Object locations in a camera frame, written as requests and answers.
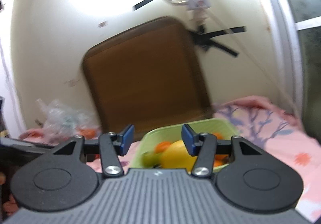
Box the brown woven seat cushion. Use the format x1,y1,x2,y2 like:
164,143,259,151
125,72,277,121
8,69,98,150
82,16,213,133

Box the green plastic basket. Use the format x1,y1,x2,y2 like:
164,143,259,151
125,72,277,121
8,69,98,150
129,118,238,168

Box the pink patterned bedsheet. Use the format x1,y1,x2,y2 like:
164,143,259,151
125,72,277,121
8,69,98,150
9,98,320,223

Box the white power strip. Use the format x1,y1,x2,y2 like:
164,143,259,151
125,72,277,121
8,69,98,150
187,0,211,25

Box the orange mandarin front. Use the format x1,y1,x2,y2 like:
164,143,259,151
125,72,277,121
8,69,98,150
154,141,171,153

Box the clear plastic fruit bag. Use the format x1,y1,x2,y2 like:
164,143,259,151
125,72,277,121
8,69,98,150
36,98,101,143

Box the orange cherry tomato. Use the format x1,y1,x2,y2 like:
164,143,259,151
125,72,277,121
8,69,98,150
214,154,229,167

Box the orange mandarin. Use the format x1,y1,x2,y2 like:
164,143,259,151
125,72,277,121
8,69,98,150
212,133,224,140
154,141,171,153

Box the white window frame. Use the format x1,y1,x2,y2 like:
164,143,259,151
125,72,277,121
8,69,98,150
270,0,320,132

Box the black tape cross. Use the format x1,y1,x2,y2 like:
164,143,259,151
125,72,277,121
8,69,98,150
189,26,247,58

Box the white power cable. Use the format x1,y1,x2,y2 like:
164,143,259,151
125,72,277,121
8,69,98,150
195,0,304,124

